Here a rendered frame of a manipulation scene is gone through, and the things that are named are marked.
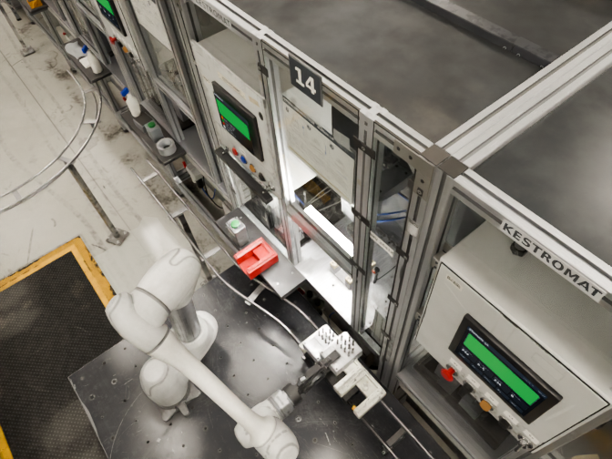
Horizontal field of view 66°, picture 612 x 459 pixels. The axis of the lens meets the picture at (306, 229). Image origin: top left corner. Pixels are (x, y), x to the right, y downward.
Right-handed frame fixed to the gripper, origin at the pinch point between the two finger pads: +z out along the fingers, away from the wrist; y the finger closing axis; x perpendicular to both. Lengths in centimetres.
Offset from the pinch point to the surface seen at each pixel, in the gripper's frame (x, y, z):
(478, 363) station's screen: -39, 53, 15
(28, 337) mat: 165, -102, -112
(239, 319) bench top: 54, -36, -12
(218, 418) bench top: 22, -35, -44
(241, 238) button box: 72, -8, 9
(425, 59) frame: 14, 96, 46
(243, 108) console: 61, 69, 18
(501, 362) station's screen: -42, 62, 15
